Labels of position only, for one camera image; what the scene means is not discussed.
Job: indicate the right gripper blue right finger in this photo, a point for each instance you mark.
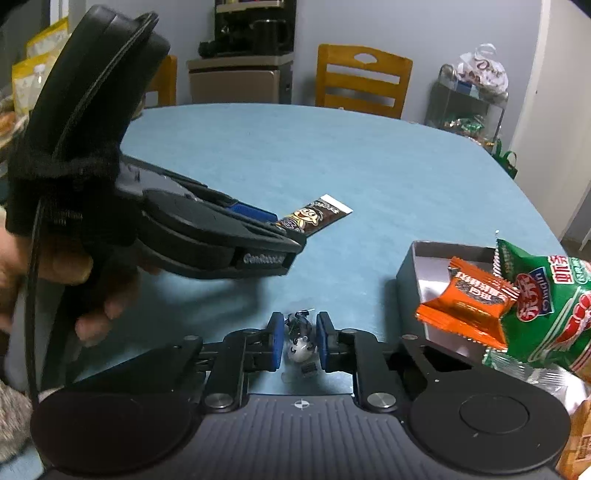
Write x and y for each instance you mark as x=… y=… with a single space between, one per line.
x=361 y=355

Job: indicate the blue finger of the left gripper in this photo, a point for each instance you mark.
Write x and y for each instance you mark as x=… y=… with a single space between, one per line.
x=252 y=212
x=269 y=237

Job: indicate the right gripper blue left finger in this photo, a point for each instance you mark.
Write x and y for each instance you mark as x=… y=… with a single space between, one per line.
x=231 y=361

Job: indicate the long dark cartoon snack tube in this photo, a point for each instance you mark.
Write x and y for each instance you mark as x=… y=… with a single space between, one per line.
x=315 y=216

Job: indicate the orange small snack packet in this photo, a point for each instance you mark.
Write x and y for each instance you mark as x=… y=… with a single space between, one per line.
x=472 y=305

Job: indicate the green shrimp chips bag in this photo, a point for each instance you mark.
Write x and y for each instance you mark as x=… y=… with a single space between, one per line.
x=550 y=322

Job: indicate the yellow peanut snack bag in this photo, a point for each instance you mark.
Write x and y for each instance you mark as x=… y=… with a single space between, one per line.
x=575 y=460

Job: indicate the person's left hand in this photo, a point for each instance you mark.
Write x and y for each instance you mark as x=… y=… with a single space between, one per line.
x=61 y=269

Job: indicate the beige cabinet under dispenser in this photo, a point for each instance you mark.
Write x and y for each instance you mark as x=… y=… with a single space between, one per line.
x=242 y=79

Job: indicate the left wooden chair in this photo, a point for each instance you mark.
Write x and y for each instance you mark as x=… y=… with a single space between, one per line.
x=163 y=85

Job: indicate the wooden chair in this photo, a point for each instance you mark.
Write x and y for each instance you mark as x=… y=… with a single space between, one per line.
x=163 y=85
x=362 y=79

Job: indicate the yellow snack bags stack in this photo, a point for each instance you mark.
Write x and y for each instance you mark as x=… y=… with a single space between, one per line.
x=29 y=75

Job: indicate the middle wooden chair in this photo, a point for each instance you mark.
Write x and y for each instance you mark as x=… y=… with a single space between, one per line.
x=362 y=79

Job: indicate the black water dispenser machine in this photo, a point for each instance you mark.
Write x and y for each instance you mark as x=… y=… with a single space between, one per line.
x=251 y=28

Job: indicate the glass shelf cart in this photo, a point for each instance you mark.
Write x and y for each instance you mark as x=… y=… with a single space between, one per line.
x=465 y=109

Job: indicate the green shopping bag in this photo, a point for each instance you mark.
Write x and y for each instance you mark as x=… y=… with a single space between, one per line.
x=507 y=159

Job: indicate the white Dove plastic bag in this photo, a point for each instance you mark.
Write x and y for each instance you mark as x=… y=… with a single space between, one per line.
x=481 y=68

